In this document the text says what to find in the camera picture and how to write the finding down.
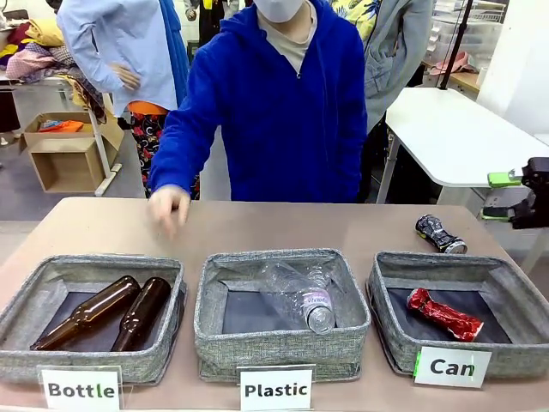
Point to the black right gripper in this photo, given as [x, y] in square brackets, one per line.
[538, 201]

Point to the black crushed can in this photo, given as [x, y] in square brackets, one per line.
[439, 234]

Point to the red crushed can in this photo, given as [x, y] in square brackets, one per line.
[444, 315]

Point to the plastic bottle purple label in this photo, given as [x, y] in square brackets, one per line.
[318, 307]

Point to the clear plastic bottle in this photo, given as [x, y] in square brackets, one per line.
[283, 285]

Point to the brown glass bottle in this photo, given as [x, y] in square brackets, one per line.
[143, 311]
[94, 309]

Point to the blue hoodie person right forearm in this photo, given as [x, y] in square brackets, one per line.
[180, 150]

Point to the grey fabric basket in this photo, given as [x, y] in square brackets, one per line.
[450, 347]
[141, 362]
[279, 349]

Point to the white Can label sign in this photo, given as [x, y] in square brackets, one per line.
[451, 367]

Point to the blue hoodie person right hand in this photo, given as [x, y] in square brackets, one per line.
[169, 208]

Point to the light blue shirt person hand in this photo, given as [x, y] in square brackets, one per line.
[128, 77]

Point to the white rounded table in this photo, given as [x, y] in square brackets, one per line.
[463, 137]

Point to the pink cloth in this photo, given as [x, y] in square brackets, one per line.
[454, 64]

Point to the black stand pole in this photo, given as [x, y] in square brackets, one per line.
[456, 43]

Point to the person in grey hoodie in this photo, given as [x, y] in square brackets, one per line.
[394, 51]

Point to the person in blue hoodie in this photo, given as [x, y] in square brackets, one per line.
[283, 120]

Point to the white Plastic label sign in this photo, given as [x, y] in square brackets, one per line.
[275, 389]

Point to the person in light blue shirt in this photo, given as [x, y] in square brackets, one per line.
[141, 64]

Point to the white table with clothes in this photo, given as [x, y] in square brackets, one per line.
[103, 154]

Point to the open cardboard box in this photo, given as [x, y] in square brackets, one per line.
[103, 129]

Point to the wooden cube box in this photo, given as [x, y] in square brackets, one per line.
[64, 165]

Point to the white Bottle label sign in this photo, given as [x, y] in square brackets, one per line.
[81, 389]

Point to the colourful clothes pile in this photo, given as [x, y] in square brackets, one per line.
[34, 47]

